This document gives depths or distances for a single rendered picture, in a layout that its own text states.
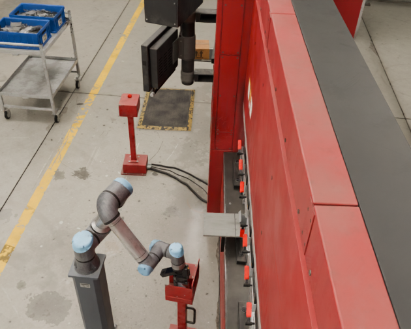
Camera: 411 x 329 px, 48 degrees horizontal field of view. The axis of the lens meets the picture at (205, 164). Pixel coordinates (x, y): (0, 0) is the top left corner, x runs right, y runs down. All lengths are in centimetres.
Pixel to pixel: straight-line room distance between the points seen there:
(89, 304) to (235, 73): 172
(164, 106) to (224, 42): 266
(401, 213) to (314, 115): 38
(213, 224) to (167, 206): 157
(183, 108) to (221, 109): 231
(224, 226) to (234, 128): 88
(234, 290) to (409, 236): 169
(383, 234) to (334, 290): 19
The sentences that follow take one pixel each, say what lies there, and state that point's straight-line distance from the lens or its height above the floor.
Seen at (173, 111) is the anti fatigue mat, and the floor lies 1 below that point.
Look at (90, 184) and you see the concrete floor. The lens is 456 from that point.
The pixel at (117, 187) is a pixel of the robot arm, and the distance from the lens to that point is 241.
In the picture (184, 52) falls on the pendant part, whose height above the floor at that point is 139.
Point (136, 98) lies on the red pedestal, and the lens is 422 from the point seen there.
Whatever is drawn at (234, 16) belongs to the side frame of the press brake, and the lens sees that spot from 294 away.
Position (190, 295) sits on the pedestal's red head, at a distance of 272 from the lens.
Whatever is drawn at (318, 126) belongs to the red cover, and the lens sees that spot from 125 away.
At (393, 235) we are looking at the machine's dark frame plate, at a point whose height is 230.
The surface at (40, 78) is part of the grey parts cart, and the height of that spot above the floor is 33.
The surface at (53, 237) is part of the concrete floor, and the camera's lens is 415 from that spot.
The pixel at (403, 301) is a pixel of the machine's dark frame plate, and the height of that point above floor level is 230.
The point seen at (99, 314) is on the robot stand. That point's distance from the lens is 312.
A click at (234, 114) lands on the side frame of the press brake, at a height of 120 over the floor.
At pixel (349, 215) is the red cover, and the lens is 102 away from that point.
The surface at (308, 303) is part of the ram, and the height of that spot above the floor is 206.
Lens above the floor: 298
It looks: 39 degrees down
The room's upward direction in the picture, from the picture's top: 2 degrees clockwise
